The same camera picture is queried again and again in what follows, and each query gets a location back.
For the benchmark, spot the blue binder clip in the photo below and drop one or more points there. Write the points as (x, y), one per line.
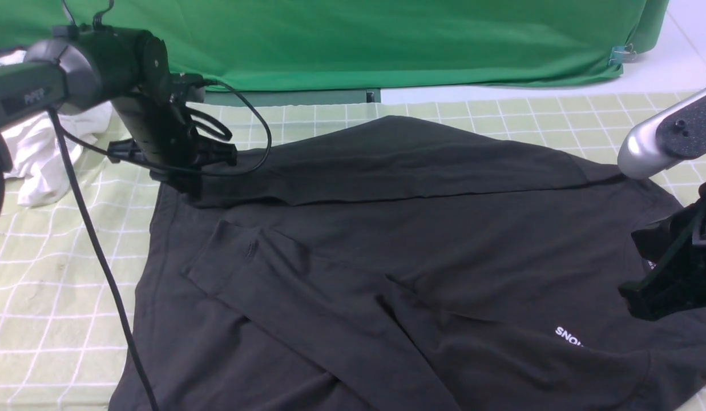
(622, 54)

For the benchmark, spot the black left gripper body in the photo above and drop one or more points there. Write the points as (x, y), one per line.
(173, 141)

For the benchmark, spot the dark gray long-sleeved shirt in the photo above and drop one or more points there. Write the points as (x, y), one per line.
(407, 265)

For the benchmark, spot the green backdrop cloth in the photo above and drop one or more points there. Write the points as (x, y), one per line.
(325, 45)

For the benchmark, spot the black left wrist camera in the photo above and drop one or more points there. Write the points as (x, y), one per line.
(187, 87)

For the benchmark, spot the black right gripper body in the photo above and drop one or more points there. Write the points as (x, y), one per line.
(676, 247)

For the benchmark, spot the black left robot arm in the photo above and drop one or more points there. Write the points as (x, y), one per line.
(81, 67)

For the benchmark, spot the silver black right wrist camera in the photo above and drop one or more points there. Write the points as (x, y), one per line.
(672, 136)

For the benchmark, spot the white crumpled shirt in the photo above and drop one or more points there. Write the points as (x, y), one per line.
(36, 155)

